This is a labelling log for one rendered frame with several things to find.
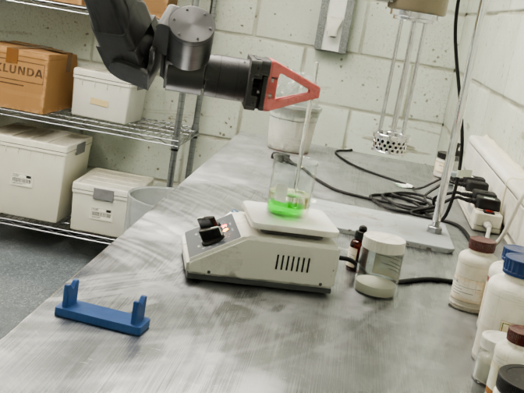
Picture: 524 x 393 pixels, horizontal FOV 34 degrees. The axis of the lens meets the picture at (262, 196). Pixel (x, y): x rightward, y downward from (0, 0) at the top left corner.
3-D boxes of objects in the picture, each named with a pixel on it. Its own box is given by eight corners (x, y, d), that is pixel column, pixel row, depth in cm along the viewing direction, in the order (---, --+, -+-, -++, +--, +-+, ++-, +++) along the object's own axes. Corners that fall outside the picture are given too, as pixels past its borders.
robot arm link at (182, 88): (161, 62, 115) (156, 97, 113) (164, 30, 109) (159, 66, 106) (212, 70, 116) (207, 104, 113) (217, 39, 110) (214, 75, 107)
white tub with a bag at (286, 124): (269, 141, 234) (282, 64, 229) (319, 151, 230) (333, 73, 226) (254, 146, 220) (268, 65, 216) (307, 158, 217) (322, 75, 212)
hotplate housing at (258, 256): (183, 281, 110) (192, 221, 108) (179, 250, 122) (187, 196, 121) (348, 299, 114) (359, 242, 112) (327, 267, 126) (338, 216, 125)
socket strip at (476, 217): (471, 230, 167) (476, 208, 166) (451, 190, 205) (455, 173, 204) (499, 235, 166) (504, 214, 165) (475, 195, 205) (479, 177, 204)
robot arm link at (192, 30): (136, 28, 116) (108, 75, 112) (139, -31, 106) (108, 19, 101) (217, 61, 115) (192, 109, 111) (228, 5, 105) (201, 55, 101)
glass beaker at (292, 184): (314, 227, 114) (326, 165, 112) (269, 222, 113) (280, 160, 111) (300, 213, 121) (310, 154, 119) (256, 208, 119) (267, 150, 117)
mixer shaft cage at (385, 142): (369, 151, 151) (397, 9, 145) (369, 146, 157) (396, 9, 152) (407, 158, 150) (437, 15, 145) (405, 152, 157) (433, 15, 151)
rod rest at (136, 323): (52, 315, 92) (56, 284, 91) (66, 306, 95) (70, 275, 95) (139, 337, 90) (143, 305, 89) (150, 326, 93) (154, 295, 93)
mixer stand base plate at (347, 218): (283, 222, 148) (284, 216, 148) (292, 199, 168) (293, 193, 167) (454, 254, 146) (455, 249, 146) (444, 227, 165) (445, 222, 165)
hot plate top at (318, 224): (251, 228, 110) (252, 221, 110) (240, 205, 121) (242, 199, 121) (340, 239, 112) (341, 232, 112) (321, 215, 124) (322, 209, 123)
